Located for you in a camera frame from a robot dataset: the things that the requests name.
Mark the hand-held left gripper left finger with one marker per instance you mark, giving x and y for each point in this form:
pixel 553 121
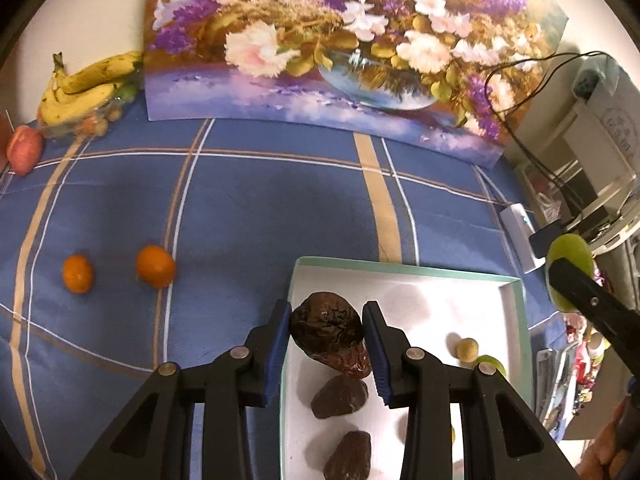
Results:
pixel 277 355

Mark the black power adapter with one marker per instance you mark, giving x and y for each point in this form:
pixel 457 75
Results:
pixel 542 242

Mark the red apple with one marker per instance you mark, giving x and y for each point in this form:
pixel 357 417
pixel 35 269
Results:
pixel 25 152

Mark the large green mango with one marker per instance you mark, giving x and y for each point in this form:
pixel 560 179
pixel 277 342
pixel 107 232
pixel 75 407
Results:
pixel 492 361

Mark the reddish brown wrinkled fruit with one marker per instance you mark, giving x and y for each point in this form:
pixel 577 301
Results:
pixel 327 327

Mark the blue checked tablecloth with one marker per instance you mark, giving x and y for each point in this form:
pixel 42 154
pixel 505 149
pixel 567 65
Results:
pixel 275 200

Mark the flower painting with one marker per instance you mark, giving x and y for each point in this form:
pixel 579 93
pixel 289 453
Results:
pixel 300 100

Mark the small round green fruit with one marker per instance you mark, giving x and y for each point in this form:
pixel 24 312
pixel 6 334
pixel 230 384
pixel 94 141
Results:
pixel 570 250

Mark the yellow banana bunch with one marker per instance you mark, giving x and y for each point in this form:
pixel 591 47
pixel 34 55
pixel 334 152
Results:
pixel 75 105

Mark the person's right hand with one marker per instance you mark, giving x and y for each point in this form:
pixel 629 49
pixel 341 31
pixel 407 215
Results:
pixel 600 460

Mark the white charger box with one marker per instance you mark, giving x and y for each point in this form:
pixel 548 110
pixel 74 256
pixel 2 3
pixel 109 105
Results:
pixel 517 232

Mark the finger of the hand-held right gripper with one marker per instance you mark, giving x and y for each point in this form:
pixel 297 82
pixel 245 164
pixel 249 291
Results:
pixel 592 302

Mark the white carton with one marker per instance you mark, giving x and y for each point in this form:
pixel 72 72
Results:
pixel 617 130

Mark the dark brown wrinkled fruit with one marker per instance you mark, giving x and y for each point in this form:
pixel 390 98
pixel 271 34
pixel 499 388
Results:
pixel 347 455
pixel 340 397

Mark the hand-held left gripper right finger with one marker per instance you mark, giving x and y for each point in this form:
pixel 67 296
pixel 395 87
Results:
pixel 376 360

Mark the orange tangerine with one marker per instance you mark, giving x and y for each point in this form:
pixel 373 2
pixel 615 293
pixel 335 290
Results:
pixel 77 273
pixel 156 266

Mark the white tray with green rim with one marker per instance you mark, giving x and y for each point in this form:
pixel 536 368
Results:
pixel 430 305

